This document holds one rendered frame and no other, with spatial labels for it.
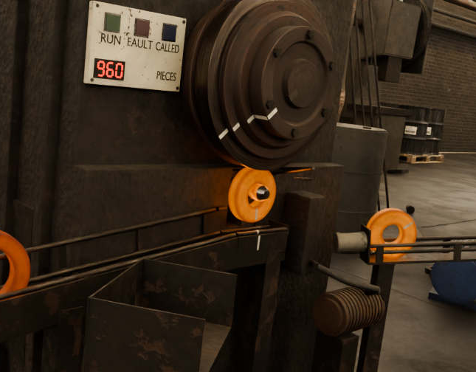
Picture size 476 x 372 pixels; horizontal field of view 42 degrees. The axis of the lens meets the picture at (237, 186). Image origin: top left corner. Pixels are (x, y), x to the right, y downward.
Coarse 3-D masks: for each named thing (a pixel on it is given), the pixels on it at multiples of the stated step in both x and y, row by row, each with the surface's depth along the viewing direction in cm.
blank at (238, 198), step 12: (240, 180) 163; (252, 180) 166; (264, 180) 169; (240, 192) 163; (240, 204) 164; (252, 204) 170; (264, 204) 171; (240, 216) 165; (252, 216) 168; (264, 216) 172
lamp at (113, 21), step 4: (108, 16) 139; (112, 16) 139; (116, 16) 140; (108, 20) 139; (112, 20) 140; (116, 20) 140; (108, 24) 139; (112, 24) 140; (116, 24) 140; (108, 28) 139; (112, 28) 140; (116, 28) 141
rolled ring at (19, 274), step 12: (0, 240) 120; (12, 240) 122; (12, 252) 122; (24, 252) 124; (12, 264) 124; (24, 264) 125; (12, 276) 125; (24, 276) 125; (12, 288) 124; (0, 300) 123
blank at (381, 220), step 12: (372, 216) 188; (384, 216) 186; (396, 216) 186; (408, 216) 187; (372, 228) 186; (384, 228) 187; (408, 228) 188; (372, 240) 187; (396, 240) 190; (408, 240) 188
